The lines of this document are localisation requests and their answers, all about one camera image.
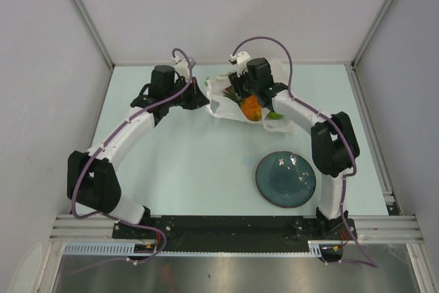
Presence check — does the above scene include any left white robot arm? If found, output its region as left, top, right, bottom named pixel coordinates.
left=67, top=60, right=209, bottom=238

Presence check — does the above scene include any fake green lime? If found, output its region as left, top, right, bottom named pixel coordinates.
left=267, top=112, right=283, bottom=120

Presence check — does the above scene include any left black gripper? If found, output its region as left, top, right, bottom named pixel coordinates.
left=165, top=77, right=209, bottom=110

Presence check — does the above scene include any white slotted cable duct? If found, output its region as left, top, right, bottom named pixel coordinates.
left=63, top=242, right=322, bottom=258

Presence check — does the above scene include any white printed plastic bag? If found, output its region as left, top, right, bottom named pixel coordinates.
left=203, top=73, right=295, bottom=134

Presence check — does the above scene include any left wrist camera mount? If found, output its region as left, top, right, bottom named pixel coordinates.
left=173, top=56, right=196, bottom=82

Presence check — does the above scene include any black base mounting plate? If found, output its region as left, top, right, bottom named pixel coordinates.
left=112, top=214, right=358, bottom=261

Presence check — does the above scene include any aluminium front frame rail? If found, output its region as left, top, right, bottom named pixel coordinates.
left=49, top=215, right=424, bottom=244

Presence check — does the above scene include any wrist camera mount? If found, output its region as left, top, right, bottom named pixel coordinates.
left=173, top=56, right=196, bottom=82
left=229, top=51, right=252, bottom=76

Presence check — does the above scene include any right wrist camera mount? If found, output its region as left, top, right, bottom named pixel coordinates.
left=229, top=51, right=252, bottom=76

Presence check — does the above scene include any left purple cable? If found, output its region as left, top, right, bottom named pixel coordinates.
left=67, top=47, right=193, bottom=273

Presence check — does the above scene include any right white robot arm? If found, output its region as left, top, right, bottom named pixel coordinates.
left=228, top=52, right=359, bottom=239

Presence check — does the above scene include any fake orange pineapple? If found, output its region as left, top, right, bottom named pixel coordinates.
left=223, top=87, right=262, bottom=122

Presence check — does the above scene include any dark blue ceramic plate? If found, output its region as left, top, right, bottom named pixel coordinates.
left=254, top=151, right=316, bottom=209

